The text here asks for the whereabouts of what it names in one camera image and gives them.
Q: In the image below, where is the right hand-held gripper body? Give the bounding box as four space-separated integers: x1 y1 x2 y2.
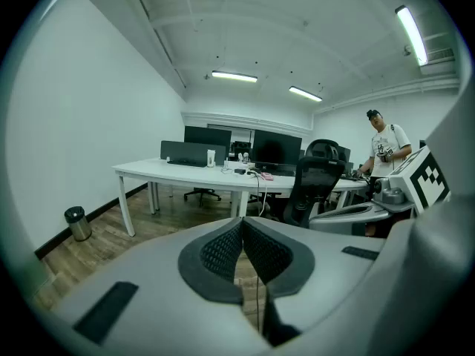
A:
370 145 452 218

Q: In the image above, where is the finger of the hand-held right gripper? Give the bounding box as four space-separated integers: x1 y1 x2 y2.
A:
309 202 391 239

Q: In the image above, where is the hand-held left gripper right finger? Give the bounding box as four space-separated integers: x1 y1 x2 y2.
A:
243 216 389 345

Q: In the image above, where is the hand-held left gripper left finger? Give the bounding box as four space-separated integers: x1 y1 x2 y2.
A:
50 216 272 352

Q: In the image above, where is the black office chair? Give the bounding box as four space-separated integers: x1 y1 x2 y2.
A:
281 138 347 229
184 187 223 208

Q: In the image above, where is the black computer monitor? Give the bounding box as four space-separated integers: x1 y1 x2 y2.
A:
253 130 303 168

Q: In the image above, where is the white table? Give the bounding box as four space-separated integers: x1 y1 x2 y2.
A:
111 156 372 237

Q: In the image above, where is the ceiling air vent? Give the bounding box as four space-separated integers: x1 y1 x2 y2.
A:
426 47 456 63

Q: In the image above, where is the fluorescent ceiling light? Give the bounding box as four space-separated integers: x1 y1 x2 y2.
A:
211 70 258 84
394 4 429 67
289 85 323 103
39 0 70 22

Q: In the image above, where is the black keyboard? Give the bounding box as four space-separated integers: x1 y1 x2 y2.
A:
166 157 208 168

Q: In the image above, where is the left black monitor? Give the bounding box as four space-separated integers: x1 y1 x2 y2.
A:
160 140 226 162

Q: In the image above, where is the white power strip cable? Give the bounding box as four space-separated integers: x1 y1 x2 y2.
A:
258 172 269 217

